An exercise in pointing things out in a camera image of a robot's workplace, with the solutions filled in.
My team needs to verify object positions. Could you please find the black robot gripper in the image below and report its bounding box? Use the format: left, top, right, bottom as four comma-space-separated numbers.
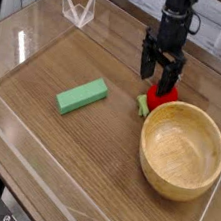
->
140, 9, 193, 96

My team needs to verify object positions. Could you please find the red plush strawberry toy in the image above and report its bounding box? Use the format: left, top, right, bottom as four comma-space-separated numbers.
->
136, 84, 178, 118

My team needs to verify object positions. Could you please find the light wooden bowl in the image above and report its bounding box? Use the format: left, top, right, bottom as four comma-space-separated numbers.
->
139, 101, 221, 202

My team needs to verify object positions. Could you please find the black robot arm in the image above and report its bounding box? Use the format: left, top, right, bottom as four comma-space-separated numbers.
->
140, 0, 202, 97

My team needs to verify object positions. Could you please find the green foam block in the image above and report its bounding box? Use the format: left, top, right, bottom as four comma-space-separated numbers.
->
56, 78, 109, 115

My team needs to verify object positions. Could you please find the clear acrylic tray wall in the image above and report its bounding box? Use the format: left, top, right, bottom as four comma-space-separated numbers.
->
0, 96, 113, 221

